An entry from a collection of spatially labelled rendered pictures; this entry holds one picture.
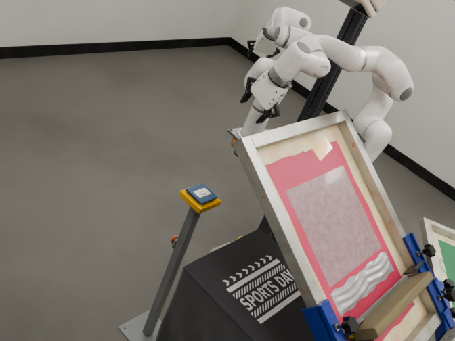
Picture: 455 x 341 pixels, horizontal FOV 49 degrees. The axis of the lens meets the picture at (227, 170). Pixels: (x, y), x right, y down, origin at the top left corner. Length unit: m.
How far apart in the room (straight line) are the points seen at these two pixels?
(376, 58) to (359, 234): 0.57
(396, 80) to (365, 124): 0.23
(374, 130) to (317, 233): 0.51
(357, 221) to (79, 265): 1.78
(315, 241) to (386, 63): 0.62
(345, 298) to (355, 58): 0.74
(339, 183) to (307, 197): 0.19
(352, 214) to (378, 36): 4.08
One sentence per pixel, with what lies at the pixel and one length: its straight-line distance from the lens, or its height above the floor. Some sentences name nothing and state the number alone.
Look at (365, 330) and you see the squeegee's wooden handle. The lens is 1.43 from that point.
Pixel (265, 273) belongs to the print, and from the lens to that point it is 1.90.
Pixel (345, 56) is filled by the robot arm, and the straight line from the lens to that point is 1.69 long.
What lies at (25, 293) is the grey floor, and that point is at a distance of 2.83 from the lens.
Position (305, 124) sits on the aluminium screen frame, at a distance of 1.59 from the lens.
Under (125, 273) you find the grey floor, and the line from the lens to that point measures 3.01.
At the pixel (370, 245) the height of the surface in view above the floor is 1.29.
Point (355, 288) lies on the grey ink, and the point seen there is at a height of 1.26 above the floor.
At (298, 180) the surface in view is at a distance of 1.51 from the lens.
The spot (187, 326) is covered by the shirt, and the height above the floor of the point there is 0.74.
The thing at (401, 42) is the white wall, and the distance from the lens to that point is 5.52.
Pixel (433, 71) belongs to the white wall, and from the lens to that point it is 5.41.
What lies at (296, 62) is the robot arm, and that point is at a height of 1.72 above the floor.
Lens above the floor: 2.19
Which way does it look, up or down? 32 degrees down
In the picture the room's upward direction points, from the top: 22 degrees clockwise
